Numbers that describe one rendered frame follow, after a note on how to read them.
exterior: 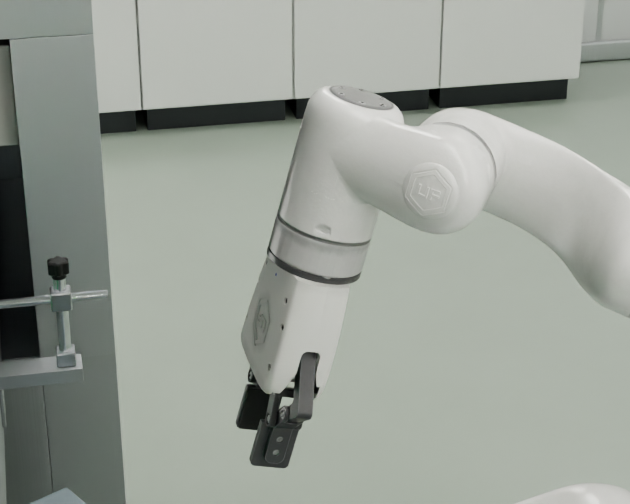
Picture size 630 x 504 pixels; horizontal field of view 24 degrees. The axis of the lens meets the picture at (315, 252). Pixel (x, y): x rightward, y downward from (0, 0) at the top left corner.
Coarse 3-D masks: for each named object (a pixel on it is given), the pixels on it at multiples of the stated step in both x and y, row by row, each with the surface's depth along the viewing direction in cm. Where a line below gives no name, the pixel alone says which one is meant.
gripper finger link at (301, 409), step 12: (300, 360) 111; (312, 360) 111; (300, 372) 110; (312, 372) 111; (300, 384) 110; (312, 384) 110; (300, 396) 110; (312, 396) 110; (300, 408) 110; (312, 408) 110; (288, 420) 112; (300, 420) 111
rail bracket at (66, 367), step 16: (48, 272) 184; (64, 272) 184; (64, 288) 186; (0, 304) 185; (16, 304) 185; (32, 304) 186; (64, 304) 186; (64, 320) 187; (64, 336) 188; (64, 352) 189; (0, 368) 190; (16, 368) 190; (32, 368) 190; (48, 368) 190; (64, 368) 190; (80, 368) 190; (0, 384) 188; (16, 384) 189; (32, 384) 189; (48, 384) 190; (0, 400) 189
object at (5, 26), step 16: (0, 0) 189; (16, 0) 189; (32, 0) 190; (48, 0) 190; (64, 0) 190; (80, 0) 191; (0, 16) 190; (16, 16) 190; (32, 16) 190; (48, 16) 191; (64, 16) 191; (80, 16) 192; (0, 32) 191; (16, 32) 191; (32, 32) 191; (48, 32) 192; (64, 32) 192; (80, 32) 193
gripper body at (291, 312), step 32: (256, 288) 117; (288, 288) 109; (320, 288) 109; (256, 320) 115; (288, 320) 109; (320, 320) 109; (256, 352) 114; (288, 352) 110; (320, 352) 110; (320, 384) 112
